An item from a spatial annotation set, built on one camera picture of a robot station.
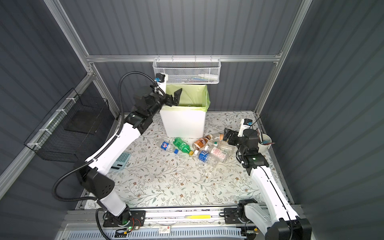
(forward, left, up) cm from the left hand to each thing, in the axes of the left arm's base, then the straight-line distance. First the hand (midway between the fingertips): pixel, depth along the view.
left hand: (172, 85), depth 70 cm
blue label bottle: (-18, -17, -39) cm, 46 cm away
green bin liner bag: (+20, -11, -24) cm, 33 cm away
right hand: (-14, -31, -20) cm, 40 cm away
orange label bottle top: (-3, -29, -39) cm, 49 cm away
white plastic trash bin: (+1, -5, -27) cm, 27 cm away
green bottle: (-9, -3, -39) cm, 40 cm away
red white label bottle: (-15, -26, -40) cm, 50 cm away
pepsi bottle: (-7, +8, -41) cm, 42 cm away
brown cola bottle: (-7, -14, -40) cm, 43 cm away
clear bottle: (-9, -30, -41) cm, 52 cm away
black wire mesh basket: (-8, +51, -17) cm, 54 cm away
